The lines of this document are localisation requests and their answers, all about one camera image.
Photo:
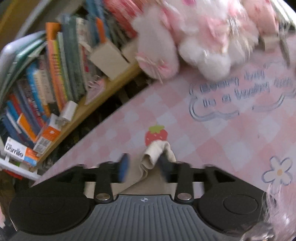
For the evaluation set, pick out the beige pen holder box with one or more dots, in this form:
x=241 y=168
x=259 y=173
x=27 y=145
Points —
x=108 y=60

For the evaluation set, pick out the long white orange carton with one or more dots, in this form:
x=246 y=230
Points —
x=47 y=136

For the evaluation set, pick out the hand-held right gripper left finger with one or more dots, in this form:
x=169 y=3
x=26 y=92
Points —
x=123 y=166

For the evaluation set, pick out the beige printed t-shirt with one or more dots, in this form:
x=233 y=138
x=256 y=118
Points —
x=150 y=160

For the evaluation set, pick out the tall white orange toothbrush box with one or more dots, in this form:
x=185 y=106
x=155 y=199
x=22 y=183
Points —
x=16 y=151

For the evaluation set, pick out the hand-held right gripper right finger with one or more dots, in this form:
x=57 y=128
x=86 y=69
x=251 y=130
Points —
x=164 y=168

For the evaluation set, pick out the pink notepad with clips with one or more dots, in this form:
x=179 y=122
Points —
x=96 y=91

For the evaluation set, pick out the white pink plush bunny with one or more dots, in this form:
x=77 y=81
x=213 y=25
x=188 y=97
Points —
x=208 y=58

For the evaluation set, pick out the row of colourful books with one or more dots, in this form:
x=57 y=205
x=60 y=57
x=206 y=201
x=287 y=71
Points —
x=64 y=64

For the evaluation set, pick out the bookshelf with wooden boards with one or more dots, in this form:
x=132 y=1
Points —
x=92 y=109

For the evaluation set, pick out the small pink plush toy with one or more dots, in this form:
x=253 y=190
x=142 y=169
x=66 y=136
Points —
x=261 y=16

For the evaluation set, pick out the white charger plug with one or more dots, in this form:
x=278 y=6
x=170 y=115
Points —
x=69 y=111

